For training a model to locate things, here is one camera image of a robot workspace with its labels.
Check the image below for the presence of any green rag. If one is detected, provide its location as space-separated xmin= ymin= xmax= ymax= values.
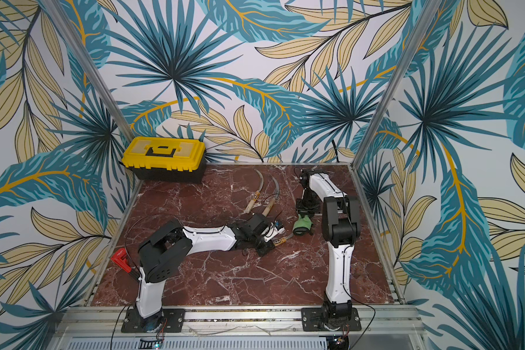
xmin=293 ymin=215 xmax=313 ymax=236

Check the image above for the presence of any sickle labelled handle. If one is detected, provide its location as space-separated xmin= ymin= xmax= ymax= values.
xmin=244 ymin=169 xmax=265 ymax=214

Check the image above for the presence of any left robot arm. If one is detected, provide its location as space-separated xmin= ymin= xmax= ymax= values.
xmin=136 ymin=214 xmax=284 ymax=319

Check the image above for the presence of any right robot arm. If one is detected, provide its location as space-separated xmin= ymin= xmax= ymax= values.
xmin=293 ymin=170 xmax=360 ymax=320

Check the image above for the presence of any yellow black toolbox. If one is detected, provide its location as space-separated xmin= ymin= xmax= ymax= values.
xmin=121 ymin=136 xmax=207 ymax=183

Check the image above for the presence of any red clamp tool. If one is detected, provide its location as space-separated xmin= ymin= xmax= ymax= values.
xmin=110 ymin=248 xmax=140 ymax=281

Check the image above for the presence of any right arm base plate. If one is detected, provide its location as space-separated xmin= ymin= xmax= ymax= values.
xmin=301 ymin=308 xmax=363 ymax=332

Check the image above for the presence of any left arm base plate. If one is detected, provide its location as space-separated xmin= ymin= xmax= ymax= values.
xmin=121 ymin=308 xmax=185 ymax=333

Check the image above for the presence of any aluminium front rail frame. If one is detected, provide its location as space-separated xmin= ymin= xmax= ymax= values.
xmin=49 ymin=304 xmax=432 ymax=349

